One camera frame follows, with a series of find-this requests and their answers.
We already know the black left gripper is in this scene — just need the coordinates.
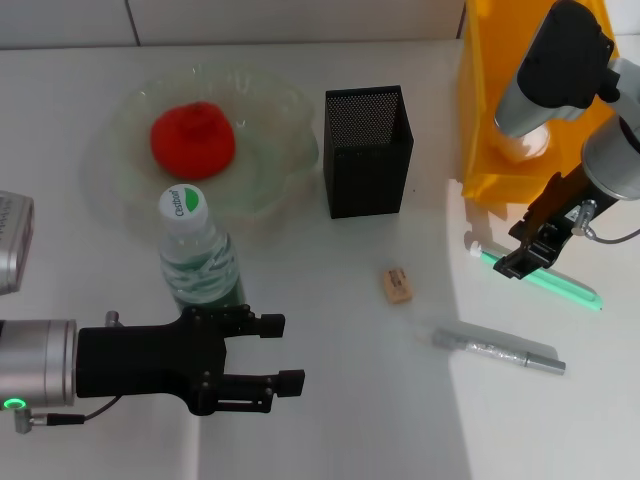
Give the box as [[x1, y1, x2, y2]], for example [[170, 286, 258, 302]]
[[76, 304, 306, 417]]

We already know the green glass fruit bowl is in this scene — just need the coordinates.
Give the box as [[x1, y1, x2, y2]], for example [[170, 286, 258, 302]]
[[82, 62, 321, 234]]

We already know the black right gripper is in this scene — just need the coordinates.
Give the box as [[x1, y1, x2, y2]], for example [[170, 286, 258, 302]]
[[492, 167, 617, 282]]

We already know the right arm cable with connector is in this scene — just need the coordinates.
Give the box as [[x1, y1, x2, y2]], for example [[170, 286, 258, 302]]
[[573, 198, 640, 245]]

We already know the beige eraser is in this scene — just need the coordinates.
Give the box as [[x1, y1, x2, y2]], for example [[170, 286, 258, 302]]
[[382, 268, 415, 305]]

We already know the red-orange fruit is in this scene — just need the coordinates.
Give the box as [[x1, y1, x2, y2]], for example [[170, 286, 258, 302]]
[[150, 100, 236, 181]]

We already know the black mesh pen holder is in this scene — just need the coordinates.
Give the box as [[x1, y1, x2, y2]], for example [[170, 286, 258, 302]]
[[322, 84, 415, 220]]

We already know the silver pen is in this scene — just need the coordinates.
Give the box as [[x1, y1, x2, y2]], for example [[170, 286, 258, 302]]
[[414, 327, 567, 376]]

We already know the clear water bottle green label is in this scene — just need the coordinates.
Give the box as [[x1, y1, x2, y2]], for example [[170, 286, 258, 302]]
[[158, 183, 249, 316]]

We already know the yellow plastic storage bin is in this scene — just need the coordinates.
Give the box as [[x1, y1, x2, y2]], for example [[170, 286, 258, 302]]
[[455, 0, 636, 206]]

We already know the white paper ball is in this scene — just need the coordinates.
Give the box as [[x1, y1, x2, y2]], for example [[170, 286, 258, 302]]
[[492, 123, 551, 162]]

